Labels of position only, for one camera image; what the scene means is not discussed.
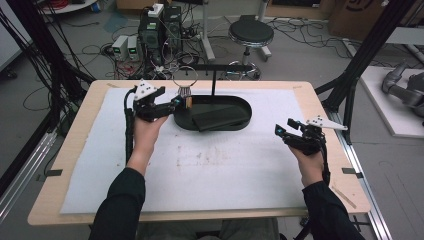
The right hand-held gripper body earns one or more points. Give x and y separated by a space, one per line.
306 140

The black computer tower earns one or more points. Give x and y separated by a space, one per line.
150 36
172 26

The person's legs, grey trousers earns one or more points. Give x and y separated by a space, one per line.
246 230

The white felt mat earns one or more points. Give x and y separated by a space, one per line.
216 166

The white power adapter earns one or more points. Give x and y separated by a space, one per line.
155 10

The white platform board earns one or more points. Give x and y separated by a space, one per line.
383 110

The person's right hand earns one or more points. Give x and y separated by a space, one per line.
308 166

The brown cardboard box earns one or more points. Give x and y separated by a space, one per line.
353 16

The black round stool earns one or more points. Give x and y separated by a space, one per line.
250 32

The black oval tray with rack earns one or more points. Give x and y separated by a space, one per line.
233 103

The white bench power supply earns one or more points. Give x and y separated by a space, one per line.
119 46
132 47

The black rectangular case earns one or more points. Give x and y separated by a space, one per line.
220 118

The white metal stand leg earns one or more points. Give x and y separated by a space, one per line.
206 33

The black tape strip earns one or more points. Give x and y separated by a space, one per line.
53 172
351 171

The aluminium frame rail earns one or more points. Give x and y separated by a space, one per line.
23 176
363 186

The white round table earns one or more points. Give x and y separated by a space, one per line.
70 6

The white board panel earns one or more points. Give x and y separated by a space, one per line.
10 43

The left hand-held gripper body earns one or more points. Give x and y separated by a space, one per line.
150 106

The person's left hand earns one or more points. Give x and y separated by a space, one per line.
146 136

